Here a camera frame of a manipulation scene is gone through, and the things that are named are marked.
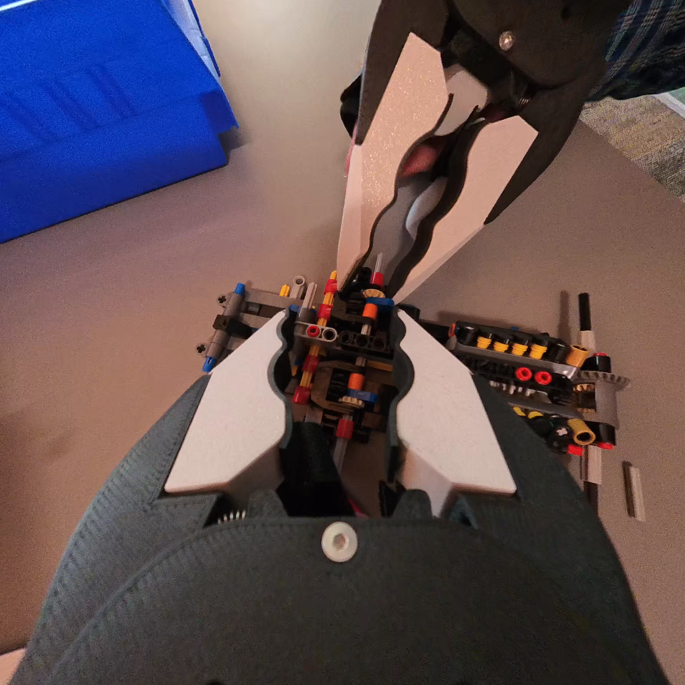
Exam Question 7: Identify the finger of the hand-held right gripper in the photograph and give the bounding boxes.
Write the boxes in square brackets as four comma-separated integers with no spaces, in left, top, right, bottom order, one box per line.
[390,115,539,304]
[336,31,491,293]

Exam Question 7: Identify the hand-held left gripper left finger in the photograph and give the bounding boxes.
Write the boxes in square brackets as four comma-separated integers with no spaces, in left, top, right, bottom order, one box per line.
[164,309,295,494]

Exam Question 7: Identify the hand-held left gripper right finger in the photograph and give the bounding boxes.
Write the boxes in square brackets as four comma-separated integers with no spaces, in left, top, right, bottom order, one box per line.
[386,309,518,518]

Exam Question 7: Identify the black technic lego assembly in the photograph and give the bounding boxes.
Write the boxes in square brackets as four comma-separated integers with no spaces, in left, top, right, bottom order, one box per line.
[195,252,631,516]

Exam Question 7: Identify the person's right forearm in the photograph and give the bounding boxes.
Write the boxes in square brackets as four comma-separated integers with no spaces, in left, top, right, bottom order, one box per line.
[583,0,685,102]

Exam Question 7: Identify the person's right hand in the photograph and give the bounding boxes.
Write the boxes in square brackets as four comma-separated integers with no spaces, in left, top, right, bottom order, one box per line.
[401,135,446,179]

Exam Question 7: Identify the small grey connector piece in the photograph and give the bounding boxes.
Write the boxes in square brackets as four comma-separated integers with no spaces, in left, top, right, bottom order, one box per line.
[622,462,646,521]

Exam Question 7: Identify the blue plastic storage bin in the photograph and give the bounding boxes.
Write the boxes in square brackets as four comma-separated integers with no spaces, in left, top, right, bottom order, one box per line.
[0,0,239,245]

